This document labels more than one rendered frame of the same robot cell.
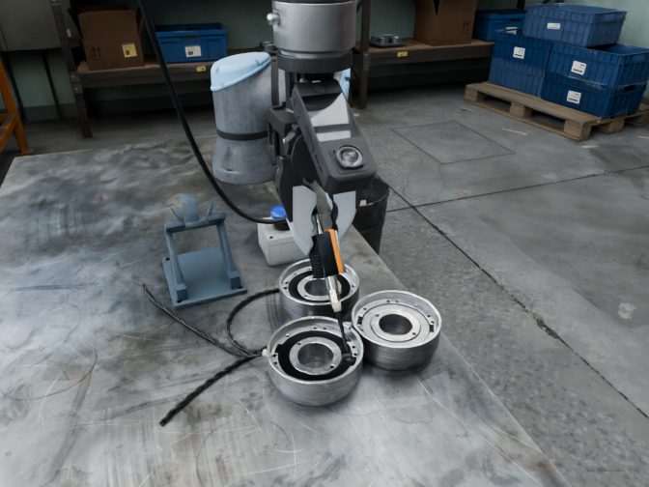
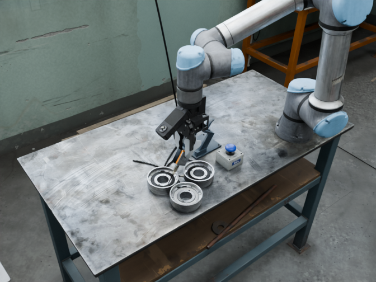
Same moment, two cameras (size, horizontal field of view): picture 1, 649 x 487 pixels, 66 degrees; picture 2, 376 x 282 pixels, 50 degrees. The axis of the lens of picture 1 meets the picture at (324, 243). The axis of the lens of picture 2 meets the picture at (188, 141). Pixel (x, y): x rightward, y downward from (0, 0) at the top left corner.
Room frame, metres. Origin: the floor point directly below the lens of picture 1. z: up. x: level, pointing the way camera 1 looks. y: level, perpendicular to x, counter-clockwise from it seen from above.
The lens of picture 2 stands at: (0.16, -0.94, 1.75)
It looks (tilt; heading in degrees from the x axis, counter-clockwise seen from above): 38 degrees down; 71
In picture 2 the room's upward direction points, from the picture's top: 2 degrees clockwise
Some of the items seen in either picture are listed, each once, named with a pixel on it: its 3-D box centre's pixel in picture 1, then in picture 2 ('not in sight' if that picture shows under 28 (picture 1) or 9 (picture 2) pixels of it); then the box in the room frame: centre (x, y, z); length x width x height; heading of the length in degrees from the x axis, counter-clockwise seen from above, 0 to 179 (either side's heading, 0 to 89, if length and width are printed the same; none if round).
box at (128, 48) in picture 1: (111, 36); not in sight; (3.80, 1.51, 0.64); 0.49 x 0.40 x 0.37; 115
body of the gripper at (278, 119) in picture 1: (312, 112); (190, 114); (0.50, 0.01, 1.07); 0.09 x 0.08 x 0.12; 23
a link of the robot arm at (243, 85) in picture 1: (245, 91); (302, 97); (1.00, 0.15, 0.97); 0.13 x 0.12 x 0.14; 92
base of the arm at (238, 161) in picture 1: (246, 147); (296, 122); (1.00, 0.16, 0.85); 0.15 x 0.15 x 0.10
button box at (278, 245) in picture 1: (284, 235); (230, 156); (0.67, 0.06, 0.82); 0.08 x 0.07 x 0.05; 20
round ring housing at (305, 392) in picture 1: (315, 360); (163, 181); (0.41, 0.01, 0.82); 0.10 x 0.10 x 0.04
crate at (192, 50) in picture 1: (189, 42); not in sight; (4.00, 1.01, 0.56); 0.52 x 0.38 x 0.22; 107
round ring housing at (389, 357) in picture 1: (394, 329); (186, 197); (0.46, -0.08, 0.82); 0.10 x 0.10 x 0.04
